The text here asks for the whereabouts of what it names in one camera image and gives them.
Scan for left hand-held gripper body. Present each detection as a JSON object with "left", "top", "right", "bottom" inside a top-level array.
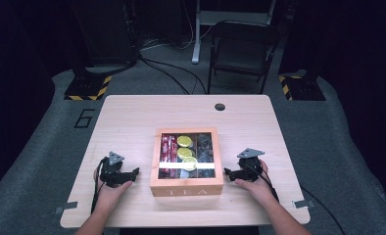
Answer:
[{"left": 99, "top": 151, "right": 130, "bottom": 188}]

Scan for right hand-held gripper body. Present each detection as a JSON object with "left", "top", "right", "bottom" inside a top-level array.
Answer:
[{"left": 235, "top": 147, "right": 266, "bottom": 183}]

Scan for wooden tea box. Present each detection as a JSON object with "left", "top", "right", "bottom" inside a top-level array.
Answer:
[{"left": 149, "top": 127, "right": 225, "bottom": 198}]

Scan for person's left hand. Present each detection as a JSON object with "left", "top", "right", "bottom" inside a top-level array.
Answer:
[{"left": 93, "top": 167, "right": 134, "bottom": 212}]

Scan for person's right hand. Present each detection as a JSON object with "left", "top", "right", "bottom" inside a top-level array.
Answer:
[{"left": 234, "top": 159, "right": 274, "bottom": 206}]

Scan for dark tea packets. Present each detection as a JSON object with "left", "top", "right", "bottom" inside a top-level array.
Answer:
[{"left": 196, "top": 133, "right": 215, "bottom": 179}]

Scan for red tea packets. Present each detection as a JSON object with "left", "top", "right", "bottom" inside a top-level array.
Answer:
[{"left": 161, "top": 134, "right": 179, "bottom": 179}]

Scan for yellow-lidded capsule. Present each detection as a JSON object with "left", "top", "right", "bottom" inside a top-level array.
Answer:
[
  {"left": 176, "top": 147, "right": 195, "bottom": 161},
  {"left": 181, "top": 156, "right": 199, "bottom": 172},
  {"left": 176, "top": 135, "right": 194, "bottom": 149}
]

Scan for grey tape strip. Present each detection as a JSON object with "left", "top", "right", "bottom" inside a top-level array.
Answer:
[{"left": 54, "top": 201, "right": 79, "bottom": 215}]

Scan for black stand base hazard stripes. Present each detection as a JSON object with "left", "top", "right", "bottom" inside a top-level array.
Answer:
[
  {"left": 64, "top": 73, "right": 113, "bottom": 102},
  {"left": 277, "top": 73, "right": 326, "bottom": 102}
]

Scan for black folding chair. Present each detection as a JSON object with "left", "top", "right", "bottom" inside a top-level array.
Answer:
[{"left": 207, "top": 20, "right": 282, "bottom": 95}]

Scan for left hand-held gripper cable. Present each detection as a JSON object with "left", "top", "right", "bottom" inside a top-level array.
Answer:
[{"left": 90, "top": 158, "right": 107, "bottom": 214}]

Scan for hand-held gripper cable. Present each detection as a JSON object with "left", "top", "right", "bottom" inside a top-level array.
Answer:
[
  {"left": 90, "top": 158, "right": 107, "bottom": 214},
  {"left": 244, "top": 163, "right": 346, "bottom": 235}
]

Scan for right hand-held gripper cable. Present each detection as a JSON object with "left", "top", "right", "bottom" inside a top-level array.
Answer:
[{"left": 244, "top": 163, "right": 346, "bottom": 235}]

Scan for black floor cables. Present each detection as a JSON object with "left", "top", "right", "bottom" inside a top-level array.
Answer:
[{"left": 137, "top": 56, "right": 209, "bottom": 96}]

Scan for white desk frame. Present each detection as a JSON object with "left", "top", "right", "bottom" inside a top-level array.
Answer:
[{"left": 191, "top": 0, "right": 277, "bottom": 65}]

